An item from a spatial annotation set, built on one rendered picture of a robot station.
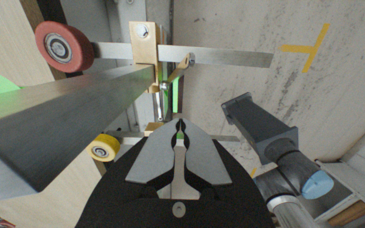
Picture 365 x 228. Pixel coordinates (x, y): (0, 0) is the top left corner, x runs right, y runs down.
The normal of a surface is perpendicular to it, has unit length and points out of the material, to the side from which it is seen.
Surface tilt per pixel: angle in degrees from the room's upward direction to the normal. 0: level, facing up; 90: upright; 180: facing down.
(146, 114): 0
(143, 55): 0
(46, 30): 0
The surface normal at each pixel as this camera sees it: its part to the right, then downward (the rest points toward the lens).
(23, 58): 0.00, 0.47
